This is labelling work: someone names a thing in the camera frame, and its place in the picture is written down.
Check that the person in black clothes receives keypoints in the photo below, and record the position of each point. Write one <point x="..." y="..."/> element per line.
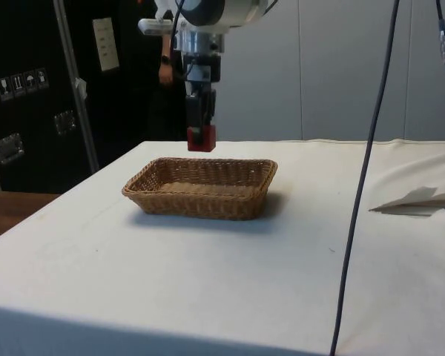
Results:
<point x="167" y="111"/>

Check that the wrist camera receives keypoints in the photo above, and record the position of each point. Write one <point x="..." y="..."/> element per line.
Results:
<point x="154" y="27"/>

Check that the red cube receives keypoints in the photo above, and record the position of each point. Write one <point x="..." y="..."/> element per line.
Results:
<point x="208" y="139"/>

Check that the brown wicker basket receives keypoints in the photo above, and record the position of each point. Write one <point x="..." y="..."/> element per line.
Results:
<point x="207" y="202"/>

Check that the black cabinet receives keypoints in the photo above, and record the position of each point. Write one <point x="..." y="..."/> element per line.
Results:
<point x="33" y="92"/>

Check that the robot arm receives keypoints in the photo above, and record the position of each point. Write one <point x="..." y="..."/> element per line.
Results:
<point x="237" y="11"/>

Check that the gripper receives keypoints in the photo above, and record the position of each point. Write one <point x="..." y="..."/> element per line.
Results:
<point x="213" y="65"/>

